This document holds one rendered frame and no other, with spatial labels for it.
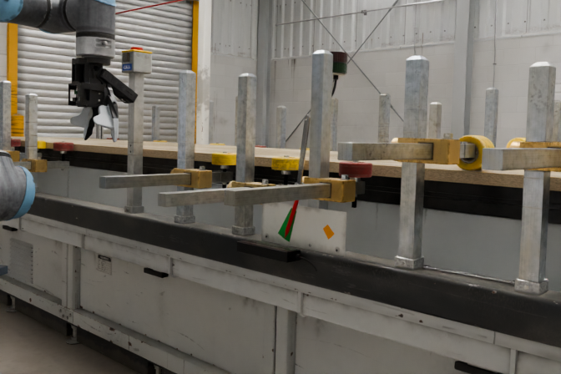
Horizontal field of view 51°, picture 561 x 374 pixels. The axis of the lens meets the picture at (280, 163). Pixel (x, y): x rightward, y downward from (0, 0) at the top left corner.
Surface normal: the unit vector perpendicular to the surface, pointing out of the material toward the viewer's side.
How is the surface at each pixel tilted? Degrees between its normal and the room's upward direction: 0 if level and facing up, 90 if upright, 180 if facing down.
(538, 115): 90
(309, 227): 90
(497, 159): 90
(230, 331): 90
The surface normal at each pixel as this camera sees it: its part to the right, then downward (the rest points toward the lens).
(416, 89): -0.67, 0.02
